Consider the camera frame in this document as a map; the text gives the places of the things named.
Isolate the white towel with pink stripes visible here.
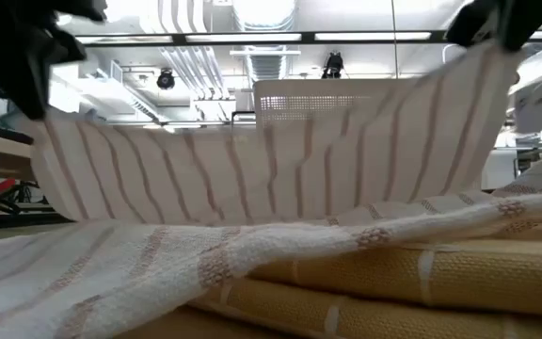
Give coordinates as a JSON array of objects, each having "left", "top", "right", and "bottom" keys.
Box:
[{"left": 0, "top": 40, "right": 542, "bottom": 339}]

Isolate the black ceiling rail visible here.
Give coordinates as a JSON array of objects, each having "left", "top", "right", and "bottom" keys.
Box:
[{"left": 56, "top": 30, "right": 542, "bottom": 46}]

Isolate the yellow checked towel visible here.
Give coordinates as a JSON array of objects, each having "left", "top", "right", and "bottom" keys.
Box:
[{"left": 188, "top": 220, "right": 542, "bottom": 339}]

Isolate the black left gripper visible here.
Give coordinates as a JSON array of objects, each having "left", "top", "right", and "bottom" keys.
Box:
[{"left": 0, "top": 0, "right": 107, "bottom": 121}]

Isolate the black metal table frame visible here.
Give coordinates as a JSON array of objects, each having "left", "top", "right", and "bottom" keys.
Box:
[{"left": 0, "top": 211, "right": 72, "bottom": 231}]

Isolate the black ceiling camera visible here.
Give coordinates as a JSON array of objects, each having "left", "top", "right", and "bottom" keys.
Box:
[
  {"left": 156, "top": 68, "right": 177, "bottom": 90},
  {"left": 322, "top": 50, "right": 345, "bottom": 80}
]

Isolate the white perforated plastic basket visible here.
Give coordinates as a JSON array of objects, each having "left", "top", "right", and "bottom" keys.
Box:
[{"left": 253, "top": 77, "right": 441, "bottom": 131}]

